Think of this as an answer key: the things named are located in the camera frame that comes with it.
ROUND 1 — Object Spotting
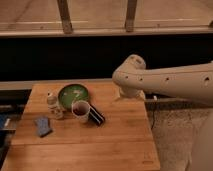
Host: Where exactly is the metal post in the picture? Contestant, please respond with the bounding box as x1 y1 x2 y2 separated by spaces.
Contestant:
124 0 137 32
57 0 73 34

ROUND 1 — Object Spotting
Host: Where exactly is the blue sponge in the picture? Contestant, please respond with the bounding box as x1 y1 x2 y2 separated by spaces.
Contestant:
35 116 52 137

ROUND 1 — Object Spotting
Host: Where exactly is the black rectangular box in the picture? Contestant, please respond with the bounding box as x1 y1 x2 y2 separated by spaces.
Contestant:
89 105 105 126

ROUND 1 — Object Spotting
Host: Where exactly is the right metal post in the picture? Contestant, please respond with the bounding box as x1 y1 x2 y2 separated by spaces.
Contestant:
124 0 137 32

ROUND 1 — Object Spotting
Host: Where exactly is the left metal post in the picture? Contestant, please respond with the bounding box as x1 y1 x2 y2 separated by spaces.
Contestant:
57 0 73 34

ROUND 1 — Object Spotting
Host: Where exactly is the blue object at edge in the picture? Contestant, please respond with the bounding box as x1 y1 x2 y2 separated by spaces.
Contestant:
0 115 10 130

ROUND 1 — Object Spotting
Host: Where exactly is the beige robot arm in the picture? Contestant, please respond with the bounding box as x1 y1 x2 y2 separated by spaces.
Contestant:
112 54 213 171

